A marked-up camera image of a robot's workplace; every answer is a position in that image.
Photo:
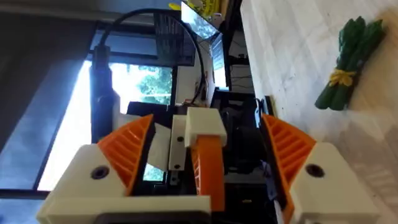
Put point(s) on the yellow object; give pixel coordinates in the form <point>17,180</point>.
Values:
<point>205,6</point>

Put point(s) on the green toy asparagus bundle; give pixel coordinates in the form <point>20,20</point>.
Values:
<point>348,62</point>

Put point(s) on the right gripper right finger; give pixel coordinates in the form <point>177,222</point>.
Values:
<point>329,193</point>

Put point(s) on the black mesh panel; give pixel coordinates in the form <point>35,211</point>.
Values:
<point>172,40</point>

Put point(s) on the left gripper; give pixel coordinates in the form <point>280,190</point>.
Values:
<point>242,137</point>

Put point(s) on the computer monitor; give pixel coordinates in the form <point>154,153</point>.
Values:
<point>199,21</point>

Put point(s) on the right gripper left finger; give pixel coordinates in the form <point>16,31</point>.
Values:
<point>93,161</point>

